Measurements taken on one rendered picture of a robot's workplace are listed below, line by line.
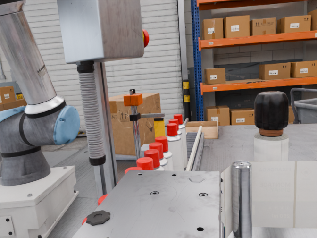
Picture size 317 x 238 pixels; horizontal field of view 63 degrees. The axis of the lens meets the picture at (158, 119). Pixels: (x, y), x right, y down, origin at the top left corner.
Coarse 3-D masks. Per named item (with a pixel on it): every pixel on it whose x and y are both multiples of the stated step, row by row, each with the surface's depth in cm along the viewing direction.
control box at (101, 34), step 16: (64, 0) 53; (80, 0) 48; (96, 0) 45; (112, 0) 46; (128, 0) 48; (64, 16) 54; (80, 16) 49; (96, 16) 45; (112, 16) 47; (128, 16) 49; (64, 32) 56; (80, 32) 51; (96, 32) 46; (112, 32) 47; (128, 32) 49; (64, 48) 57; (80, 48) 52; (96, 48) 47; (112, 48) 47; (128, 48) 49
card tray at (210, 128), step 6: (186, 126) 184; (192, 126) 183; (198, 126) 182; (204, 126) 181; (210, 126) 180; (216, 126) 179; (186, 132) 169; (204, 132) 165; (210, 132) 164; (216, 132) 163; (204, 138) 152; (210, 138) 151; (216, 138) 151
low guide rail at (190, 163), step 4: (200, 128) 142; (200, 132) 139; (196, 136) 128; (196, 140) 121; (196, 144) 115; (192, 148) 110; (196, 148) 114; (192, 152) 105; (192, 156) 101; (192, 160) 99; (188, 164) 93; (188, 168) 90
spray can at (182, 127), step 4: (176, 116) 95; (180, 116) 95; (180, 120) 95; (180, 124) 96; (180, 128) 95; (184, 128) 96; (184, 132) 96; (184, 136) 96; (184, 140) 96; (184, 144) 97; (184, 148) 97; (184, 152) 97; (184, 156) 97; (184, 160) 97; (184, 164) 98; (184, 168) 98
